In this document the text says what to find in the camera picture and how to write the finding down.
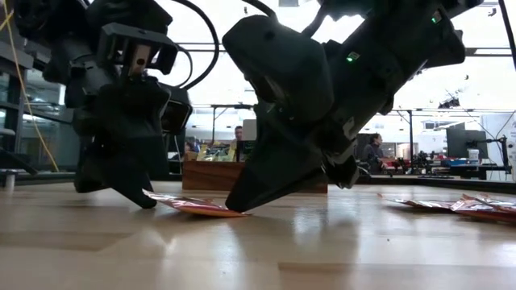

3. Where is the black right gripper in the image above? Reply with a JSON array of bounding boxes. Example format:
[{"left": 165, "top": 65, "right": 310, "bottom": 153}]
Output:
[{"left": 225, "top": 52, "right": 404, "bottom": 213}]

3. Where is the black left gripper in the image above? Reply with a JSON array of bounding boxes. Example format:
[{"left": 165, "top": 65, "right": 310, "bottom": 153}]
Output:
[{"left": 72, "top": 78, "right": 173, "bottom": 209}]

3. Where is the orange tea packet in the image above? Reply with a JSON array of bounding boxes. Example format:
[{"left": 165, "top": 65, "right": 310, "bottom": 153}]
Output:
[
  {"left": 144, "top": 189, "right": 250, "bottom": 219},
  {"left": 461, "top": 193, "right": 516, "bottom": 213},
  {"left": 377, "top": 192, "right": 456, "bottom": 210},
  {"left": 450, "top": 193, "right": 516, "bottom": 223}
]

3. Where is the wooden organizer box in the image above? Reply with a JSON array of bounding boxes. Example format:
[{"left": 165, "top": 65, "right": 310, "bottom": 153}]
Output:
[{"left": 181, "top": 159, "right": 329, "bottom": 193}]

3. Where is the blue storage bin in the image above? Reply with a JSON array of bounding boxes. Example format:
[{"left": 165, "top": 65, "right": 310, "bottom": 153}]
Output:
[{"left": 439, "top": 157, "right": 468, "bottom": 168}]

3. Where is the black computer monitor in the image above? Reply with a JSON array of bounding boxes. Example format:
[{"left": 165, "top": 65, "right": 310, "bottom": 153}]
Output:
[{"left": 445, "top": 122, "right": 487, "bottom": 160}]

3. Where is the long LED light bar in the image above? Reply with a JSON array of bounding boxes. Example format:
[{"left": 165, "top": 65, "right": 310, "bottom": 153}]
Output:
[{"left": 177, "top": 41, "right": 516, "bottom": 57}]

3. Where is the yellow cable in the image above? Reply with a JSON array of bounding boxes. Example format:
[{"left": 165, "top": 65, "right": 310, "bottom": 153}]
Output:
[{"left": 2, "top": 7, "right": 60, "bottom": 173}]

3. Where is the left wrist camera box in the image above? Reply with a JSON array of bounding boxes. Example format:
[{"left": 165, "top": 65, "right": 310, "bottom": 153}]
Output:
[{"left": 160, "top": 85, "right": 194, "bottom": 137}]

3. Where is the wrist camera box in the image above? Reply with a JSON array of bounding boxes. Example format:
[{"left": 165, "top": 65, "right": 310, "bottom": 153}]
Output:
[
  {"left": 222, "top": 14, "right": 335, "bottom": 124},
  {"left": 160, "top": 85, "right": 194, "bottom": 137}
]

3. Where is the white cylindrical post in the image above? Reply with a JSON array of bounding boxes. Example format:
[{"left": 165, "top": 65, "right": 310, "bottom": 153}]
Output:
[{"left": 0, "top": 168, "right": 19, "bottom": 193}]

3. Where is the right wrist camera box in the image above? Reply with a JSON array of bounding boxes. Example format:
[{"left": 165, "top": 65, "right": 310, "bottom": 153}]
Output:
[{"left": 222, "top": 14, "right": 335, "bottom": 124}]

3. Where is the black mounted camera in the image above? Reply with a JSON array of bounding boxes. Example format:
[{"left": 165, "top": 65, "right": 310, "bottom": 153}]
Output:
[{"left": 437, "top": 96, "right": 463, "bottom": 110}]

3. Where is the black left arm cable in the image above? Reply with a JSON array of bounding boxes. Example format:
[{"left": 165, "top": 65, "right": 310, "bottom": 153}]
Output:
[{"left": 171, "top": 0, "right": 222, "bottom": 92}]

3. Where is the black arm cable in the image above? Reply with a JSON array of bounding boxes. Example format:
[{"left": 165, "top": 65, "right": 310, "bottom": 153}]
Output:
[
  {"left": 171, "top": 0, "right": 222, "bottom": 92},
  {"left": 240, "top": 0, "right": 280, "bottom": 22}
]

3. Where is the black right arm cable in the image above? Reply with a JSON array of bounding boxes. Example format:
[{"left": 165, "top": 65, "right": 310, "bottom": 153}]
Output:
[{"left": 240, "top": 0, "right": 280, "bottom": 22}]

